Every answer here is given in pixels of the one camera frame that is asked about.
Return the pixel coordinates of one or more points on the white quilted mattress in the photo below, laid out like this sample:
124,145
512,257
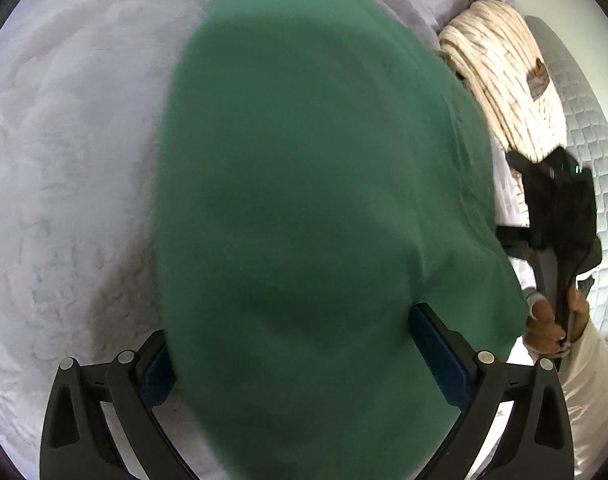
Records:
596,135

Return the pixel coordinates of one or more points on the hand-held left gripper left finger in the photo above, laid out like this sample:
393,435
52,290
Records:
159,377

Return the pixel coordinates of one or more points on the cream woven basket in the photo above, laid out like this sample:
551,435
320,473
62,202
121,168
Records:
503,70

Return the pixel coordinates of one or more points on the person's right forearm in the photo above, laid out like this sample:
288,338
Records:
596,400

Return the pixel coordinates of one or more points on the person's right hand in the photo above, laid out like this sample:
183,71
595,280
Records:
546,330

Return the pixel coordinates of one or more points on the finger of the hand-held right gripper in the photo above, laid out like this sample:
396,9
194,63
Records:
514,242

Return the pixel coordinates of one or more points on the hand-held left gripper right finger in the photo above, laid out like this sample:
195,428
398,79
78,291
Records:
441,355

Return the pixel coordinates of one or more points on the green shirt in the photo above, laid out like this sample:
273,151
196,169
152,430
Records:
309,210

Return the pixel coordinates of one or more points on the white fluffy blanket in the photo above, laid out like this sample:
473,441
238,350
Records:
74,160

